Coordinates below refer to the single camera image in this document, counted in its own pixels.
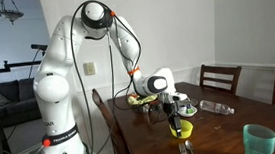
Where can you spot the black camera stand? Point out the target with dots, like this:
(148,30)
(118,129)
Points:
(9,65)

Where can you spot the hanging ceiling lamp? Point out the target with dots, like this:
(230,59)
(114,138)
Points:
(9,13)

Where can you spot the small blue green bottle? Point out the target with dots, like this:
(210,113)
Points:
(189,109)

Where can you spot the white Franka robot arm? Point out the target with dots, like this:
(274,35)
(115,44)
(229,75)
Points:
(55,60)

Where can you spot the dark grey sofa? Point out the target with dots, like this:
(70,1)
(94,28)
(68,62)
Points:
(19,104)

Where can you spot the black camera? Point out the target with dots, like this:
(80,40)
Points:
(38,47)

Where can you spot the small metal saucepan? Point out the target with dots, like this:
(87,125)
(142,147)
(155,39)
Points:
(142,108)

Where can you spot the translucent green plastic cup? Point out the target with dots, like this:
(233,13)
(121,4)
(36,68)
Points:
(259,141)

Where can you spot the yellow cloth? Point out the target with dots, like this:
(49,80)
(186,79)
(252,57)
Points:
(136,101)

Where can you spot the clear plastic water bottle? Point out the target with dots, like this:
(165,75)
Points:
(215,107)

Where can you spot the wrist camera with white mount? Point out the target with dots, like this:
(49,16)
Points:
(180,96)

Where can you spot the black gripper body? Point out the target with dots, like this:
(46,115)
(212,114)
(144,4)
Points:
(170,107)

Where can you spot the silver pot lid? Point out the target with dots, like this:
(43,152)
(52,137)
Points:
(193,101)

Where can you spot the yellow plastic bowl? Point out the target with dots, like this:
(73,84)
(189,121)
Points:
(187,129)

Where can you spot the silver metal spoon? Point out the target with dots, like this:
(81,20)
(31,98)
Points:
(189,146)

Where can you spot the white wall switch plate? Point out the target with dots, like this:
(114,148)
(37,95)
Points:
(90,68)

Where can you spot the grey sofa pillow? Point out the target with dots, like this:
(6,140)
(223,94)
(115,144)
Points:
(0,99)

